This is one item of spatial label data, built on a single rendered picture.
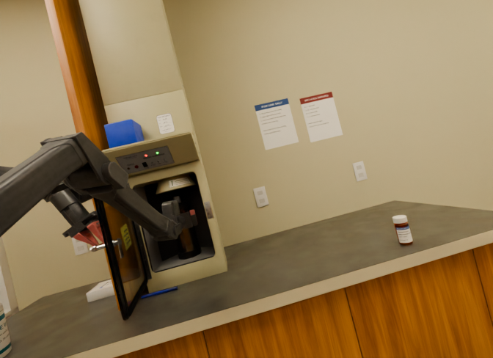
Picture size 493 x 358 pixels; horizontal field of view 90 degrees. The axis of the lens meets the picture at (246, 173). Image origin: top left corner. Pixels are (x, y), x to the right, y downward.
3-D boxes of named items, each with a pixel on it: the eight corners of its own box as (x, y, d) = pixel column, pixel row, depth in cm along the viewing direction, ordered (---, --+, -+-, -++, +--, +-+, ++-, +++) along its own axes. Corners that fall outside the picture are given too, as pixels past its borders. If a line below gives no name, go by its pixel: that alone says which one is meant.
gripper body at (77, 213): (76, 235, 78) (61, 216, 78) (104, 214, 80) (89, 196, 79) (65, 239, 72) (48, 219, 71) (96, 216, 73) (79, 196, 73)
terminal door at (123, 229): (147, 282, 97) (124, 182, 98) (126, 322, 67) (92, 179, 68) (145, 282, 97) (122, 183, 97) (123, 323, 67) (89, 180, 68)
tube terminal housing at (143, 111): (163, 271, 123) (128, 121, 124) (227, 253, 126) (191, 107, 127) (148, 293, 98) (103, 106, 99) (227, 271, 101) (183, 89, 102)
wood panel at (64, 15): (156, 265, 137) (97, 23, 140) (162, 263, 137) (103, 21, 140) (118, 311, 88) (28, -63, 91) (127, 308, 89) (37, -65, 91)
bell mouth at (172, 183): (161, 193, 118) (158, 182, 118) (198, 184, 120) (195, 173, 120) (150, 195, 101) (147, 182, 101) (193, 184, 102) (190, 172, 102)
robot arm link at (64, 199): (44, 200, 74) (50, 191, 71) (67, 191, 80) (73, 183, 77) (59, 218, 74) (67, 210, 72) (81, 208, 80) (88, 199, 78)
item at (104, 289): (101, 290, 117) (99, 282, 117) (135, 281, 119) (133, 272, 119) (87, 302, 105) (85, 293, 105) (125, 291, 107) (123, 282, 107)
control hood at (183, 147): (120, 178, 99) (114, 154, 99) (200, 159, 102) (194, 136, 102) (106, 177, 87) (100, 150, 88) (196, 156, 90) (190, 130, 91)
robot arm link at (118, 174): (58, 185, 52) (106, 177, 51) (66, 162, 55) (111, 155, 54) (155, 244, 88) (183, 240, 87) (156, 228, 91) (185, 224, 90)
